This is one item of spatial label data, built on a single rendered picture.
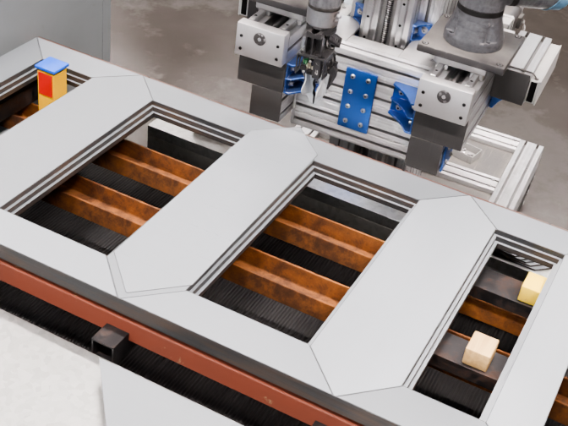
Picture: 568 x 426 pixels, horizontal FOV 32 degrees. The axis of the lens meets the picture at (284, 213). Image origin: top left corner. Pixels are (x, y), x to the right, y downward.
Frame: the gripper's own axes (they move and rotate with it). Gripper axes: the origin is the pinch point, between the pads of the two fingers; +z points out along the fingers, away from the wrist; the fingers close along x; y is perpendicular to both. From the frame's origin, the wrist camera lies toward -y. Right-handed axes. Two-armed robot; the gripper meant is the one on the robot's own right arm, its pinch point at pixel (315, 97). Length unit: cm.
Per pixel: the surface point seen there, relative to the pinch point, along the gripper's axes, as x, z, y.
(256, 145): -6.6, 6.3, 18.9
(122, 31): -153, 84, -166
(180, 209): -10, 7, 51
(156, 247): -8, 7, 65
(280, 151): -0.8, 6.5, 18.1
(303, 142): 2.3, 6.4, 11.2
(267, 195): 3.9, 7.0, 36.0
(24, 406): -11, 18, 104
